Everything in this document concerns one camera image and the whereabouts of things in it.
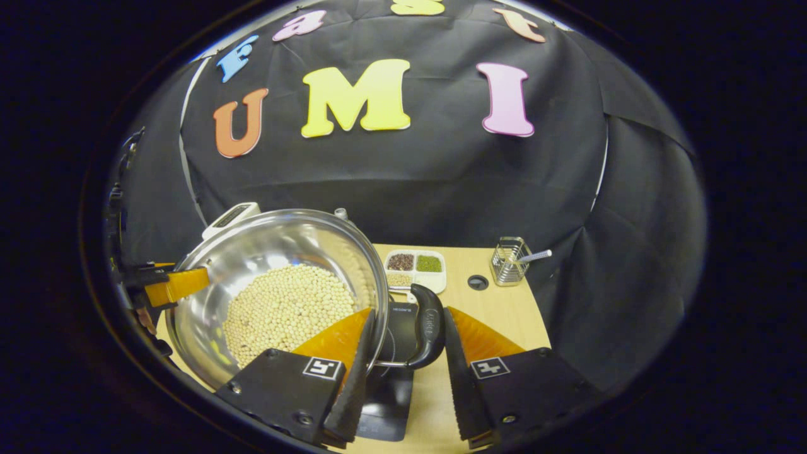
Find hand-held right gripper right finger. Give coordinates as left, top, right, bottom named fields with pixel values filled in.
left=443, top=307, right=600, bottom=450

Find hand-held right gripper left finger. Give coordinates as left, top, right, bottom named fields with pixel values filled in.
left=214, top=307, right=377, bottom=448

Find black induction cooktop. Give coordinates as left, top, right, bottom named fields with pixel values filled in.
left=356, top=301, right=420, bottom=442

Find stainless steel pot black handles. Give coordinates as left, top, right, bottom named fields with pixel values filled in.
left=165, top=208, right=446, bottom=392

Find pile of soybeans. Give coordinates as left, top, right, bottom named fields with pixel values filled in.
left=222, top=264, right=357, bottom=370

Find white toaster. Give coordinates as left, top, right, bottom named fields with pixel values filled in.
left=202, top=202, right=262, bottom=241

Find white divided spice tray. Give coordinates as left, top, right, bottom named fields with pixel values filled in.
left=383, top=249, right=448, bottom=296

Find black backdrop cloth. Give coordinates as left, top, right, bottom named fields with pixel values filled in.
left=113, top=0, right=707, bottom=392

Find metal wire holder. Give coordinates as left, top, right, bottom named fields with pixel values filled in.
left=490, top=236, right=532, bottom=288

